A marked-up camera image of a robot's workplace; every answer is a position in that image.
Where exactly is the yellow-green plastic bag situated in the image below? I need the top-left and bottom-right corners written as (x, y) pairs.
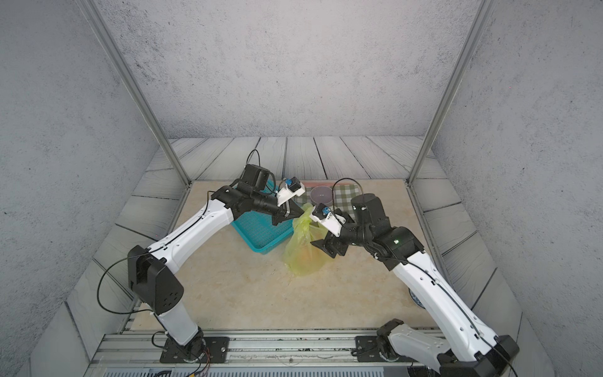
top-left (283, 204), bottom-right (331, 276)

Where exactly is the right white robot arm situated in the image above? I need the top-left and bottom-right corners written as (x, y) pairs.
top-left (310, 193), bottom-right (519, 376)

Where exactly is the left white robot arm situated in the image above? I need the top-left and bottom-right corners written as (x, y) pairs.
top-left (127, 164), bottom-right (306, 347)

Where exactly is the teal plastic basket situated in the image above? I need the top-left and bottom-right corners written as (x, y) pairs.
top-left (230, 178), bottom-right (302, 255)

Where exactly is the green checkered cloth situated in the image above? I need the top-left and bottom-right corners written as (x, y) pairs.
top-left (294, 182), bottom-right (361, 218)

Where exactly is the pink tray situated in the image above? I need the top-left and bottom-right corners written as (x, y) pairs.
top-left (302, 181), bottom-right (350, 188)

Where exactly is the lilac bowl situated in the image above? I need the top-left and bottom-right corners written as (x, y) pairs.
top-left (309, 185), bottom-right (333, 206)

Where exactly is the blue patterned plate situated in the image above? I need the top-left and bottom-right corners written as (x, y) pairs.
top-left (409, 290), bottom-right (425, 309)

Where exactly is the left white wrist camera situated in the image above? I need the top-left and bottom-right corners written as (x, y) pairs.
top-left (276, 177), bottom-right (306, 207)

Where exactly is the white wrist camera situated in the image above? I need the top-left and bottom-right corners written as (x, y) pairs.
top-left (276, 177), bottom-right (306, 207)
top-left (309, 204), bottom-right (346, 237)

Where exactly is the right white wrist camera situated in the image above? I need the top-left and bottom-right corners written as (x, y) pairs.
top-left (309, 204), bottom-right (346, 237)

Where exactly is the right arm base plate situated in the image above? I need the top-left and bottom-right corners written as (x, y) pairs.
top-left (350, 336), bottom-right (416, 364)

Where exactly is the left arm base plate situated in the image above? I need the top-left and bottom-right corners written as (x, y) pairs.
top-left (160, 336), bottom-right (230, 365)

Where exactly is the aluminium mounting rail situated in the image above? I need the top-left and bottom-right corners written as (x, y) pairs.
top-left (85, 328), bottom-right (436, 376)

